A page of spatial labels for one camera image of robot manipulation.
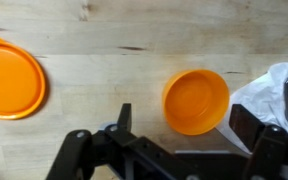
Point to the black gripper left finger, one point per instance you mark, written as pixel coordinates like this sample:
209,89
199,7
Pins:
124,116

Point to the white crumpled cloth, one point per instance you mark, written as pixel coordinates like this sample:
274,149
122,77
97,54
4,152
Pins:
267,96

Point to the orange plastic bowl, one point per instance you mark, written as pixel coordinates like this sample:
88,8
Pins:
194,100

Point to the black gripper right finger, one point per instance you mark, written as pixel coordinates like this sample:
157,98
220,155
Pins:
245,125

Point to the orange plastic lid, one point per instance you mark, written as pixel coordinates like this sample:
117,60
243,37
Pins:
10,80

